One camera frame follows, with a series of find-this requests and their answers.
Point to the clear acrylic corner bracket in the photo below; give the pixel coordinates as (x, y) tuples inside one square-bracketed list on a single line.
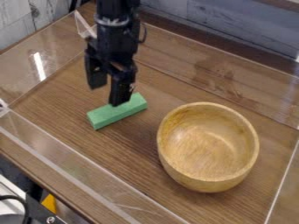
[(86, 30)]

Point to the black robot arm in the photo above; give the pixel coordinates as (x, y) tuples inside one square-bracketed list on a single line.
[(117, 9)]

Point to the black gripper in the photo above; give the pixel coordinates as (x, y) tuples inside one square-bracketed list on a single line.
[(110, 56)]

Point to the black and yellow base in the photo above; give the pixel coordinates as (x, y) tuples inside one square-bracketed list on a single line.
[(42, 213)]

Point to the brown wooden bowl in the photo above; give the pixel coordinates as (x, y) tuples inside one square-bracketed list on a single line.
[(207, 146)]

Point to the clear acrylic front wall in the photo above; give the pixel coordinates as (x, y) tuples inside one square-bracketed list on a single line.
[(89, 188)]

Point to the green foam block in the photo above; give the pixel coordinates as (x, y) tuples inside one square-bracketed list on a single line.
[(106, 115)]

